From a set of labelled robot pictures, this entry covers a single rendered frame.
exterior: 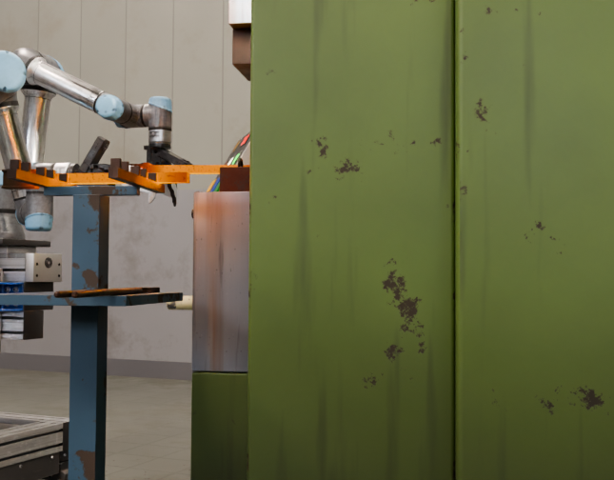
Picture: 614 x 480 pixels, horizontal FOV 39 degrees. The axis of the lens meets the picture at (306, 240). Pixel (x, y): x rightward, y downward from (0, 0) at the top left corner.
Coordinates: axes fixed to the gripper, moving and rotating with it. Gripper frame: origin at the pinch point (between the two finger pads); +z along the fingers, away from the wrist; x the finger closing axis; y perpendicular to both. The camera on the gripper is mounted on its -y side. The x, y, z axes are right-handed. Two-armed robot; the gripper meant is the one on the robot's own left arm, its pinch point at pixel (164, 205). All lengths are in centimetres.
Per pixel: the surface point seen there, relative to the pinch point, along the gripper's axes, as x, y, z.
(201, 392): 52, -45, 52
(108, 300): 103, -55, 28
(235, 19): 41, -48, -44
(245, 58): 36, -48, -35
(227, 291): 50, -51, 27
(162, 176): 73, -47, 0
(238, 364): 49, -54, 44
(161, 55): -274, 183, -132
